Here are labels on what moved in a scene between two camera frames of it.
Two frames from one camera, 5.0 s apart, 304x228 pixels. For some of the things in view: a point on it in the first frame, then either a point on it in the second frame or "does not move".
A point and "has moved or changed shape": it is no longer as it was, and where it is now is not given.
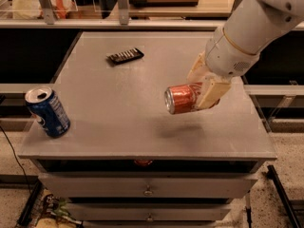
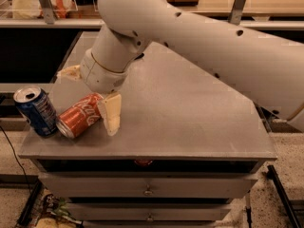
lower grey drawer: x=150 y=212 does not move
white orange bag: x=26 y=4 does not move
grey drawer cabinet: x=125 y=161 does not move
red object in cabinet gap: x=142 y=162 does not move
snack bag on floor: x=54 y=211 does not move
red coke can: x=181 y=98 to x=83 y=114
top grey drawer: x=143 y=185 does not move
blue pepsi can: x=48 y=111 has moved or changed shape
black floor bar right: x=272 y=174 does not move
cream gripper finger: x=199 y=70 to x=73 y=72
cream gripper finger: x=214 y=92 to x=110 y=108
